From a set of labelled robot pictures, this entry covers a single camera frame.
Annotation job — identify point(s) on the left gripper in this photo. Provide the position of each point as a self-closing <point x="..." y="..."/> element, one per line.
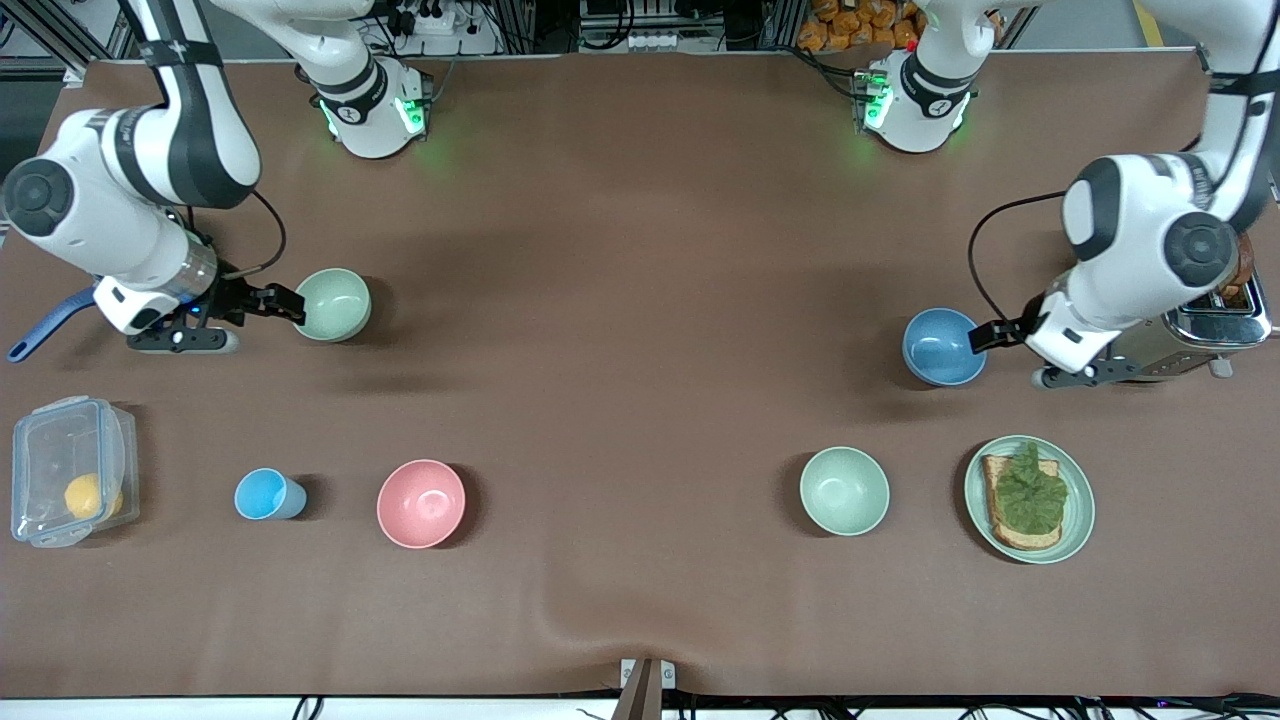
<point x="1022" y="329"/>

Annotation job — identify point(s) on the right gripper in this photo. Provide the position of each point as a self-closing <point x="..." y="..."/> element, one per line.
<point x="232" y="297"/>

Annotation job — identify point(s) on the pale green bowl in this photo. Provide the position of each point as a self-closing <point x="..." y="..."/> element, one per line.
<point x="335" y="305"/>
<point x="844" y="490"/>

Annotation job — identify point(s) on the blue bowl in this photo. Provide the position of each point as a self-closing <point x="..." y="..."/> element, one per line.
<point x="942" y="348"/>

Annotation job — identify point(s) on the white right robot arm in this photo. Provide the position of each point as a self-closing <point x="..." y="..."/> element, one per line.
<point x="90" y="230"/>

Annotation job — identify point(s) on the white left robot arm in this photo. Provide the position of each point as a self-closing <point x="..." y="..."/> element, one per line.
<point x="1130" y="220"/>

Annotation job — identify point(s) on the pink bowl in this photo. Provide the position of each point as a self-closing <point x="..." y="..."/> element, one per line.
<point x="421" y="503"/>

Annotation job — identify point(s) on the green lettuce leaf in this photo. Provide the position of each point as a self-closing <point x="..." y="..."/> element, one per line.
<point x="1030" y="495"/>

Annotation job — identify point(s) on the pale green plate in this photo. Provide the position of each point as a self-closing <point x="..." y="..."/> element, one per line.
<point x="1080" y="500"/>

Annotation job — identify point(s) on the blue plastic cup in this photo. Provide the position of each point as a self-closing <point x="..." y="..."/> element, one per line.
<point x="262" y="494"/>

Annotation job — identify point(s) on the light toast slice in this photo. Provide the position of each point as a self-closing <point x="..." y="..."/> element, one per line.
<point x="1020" y="541"/>

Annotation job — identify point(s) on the silver toaster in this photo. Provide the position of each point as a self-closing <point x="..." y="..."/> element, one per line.
<point x="1200" y="335"/>

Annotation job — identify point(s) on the dark brown bread slice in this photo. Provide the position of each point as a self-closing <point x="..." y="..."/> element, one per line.
<point x="1241" y="268"/>

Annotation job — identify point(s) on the yellow lemon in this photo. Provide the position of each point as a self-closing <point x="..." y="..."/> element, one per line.
<point x="88" y="496"/>

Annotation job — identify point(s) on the clear plastic lidded container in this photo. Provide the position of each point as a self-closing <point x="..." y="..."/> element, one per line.
<point x="50" y="450"/>

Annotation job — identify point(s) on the white power strip with plugs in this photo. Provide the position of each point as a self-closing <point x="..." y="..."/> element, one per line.
<point x="440" y="40"/>

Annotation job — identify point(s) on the orange snack packets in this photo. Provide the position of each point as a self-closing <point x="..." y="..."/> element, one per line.
<point x="860" y="25"/>

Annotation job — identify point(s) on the small white power strip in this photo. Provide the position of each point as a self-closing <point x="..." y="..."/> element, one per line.
<point x="652" y="41"/>

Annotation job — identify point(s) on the metal table clamp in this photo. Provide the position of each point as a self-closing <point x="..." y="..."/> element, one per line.
<point x="645" y="685"/>

